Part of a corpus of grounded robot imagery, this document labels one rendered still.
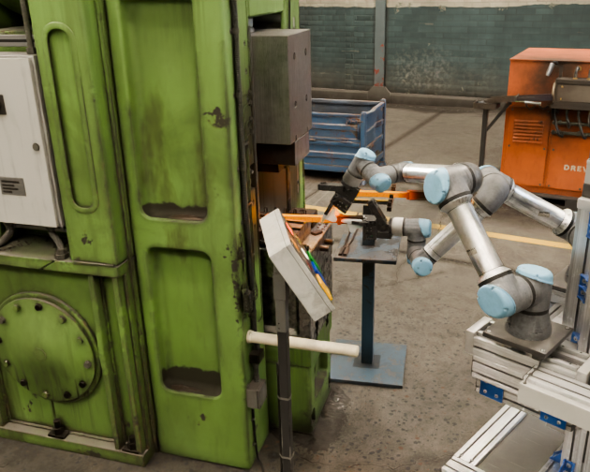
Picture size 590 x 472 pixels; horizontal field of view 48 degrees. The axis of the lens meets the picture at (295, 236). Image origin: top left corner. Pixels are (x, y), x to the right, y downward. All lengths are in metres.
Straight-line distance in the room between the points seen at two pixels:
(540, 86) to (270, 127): 3.82
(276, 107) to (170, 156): 0.44
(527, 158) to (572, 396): 4.10
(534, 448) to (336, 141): 4.33
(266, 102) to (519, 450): 1.67
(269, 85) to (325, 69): 8.67
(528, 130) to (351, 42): 5.33
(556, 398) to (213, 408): 1.37
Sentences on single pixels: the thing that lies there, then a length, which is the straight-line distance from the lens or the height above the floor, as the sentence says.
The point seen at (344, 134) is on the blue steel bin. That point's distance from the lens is 6.55.
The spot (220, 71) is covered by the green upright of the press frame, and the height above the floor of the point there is 1.67.
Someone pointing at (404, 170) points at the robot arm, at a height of 1.25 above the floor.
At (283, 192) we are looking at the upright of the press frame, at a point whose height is 1.04.
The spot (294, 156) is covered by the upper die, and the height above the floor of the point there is 1.31.
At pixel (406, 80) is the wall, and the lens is 10.63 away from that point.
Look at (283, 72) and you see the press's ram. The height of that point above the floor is 1.64.
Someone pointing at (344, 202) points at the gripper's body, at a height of 1.10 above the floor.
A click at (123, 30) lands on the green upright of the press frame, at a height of 1.80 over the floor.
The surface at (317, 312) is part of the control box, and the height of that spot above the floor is 0.95.
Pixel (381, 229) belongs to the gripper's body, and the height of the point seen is 0.99.
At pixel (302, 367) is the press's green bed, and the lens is 2.95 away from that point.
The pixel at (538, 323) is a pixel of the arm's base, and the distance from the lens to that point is 2.33.
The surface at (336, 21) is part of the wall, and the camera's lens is 11.00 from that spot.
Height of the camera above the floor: 1.97
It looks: 22 degrees down
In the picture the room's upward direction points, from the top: 2 degrees counter-clockwise
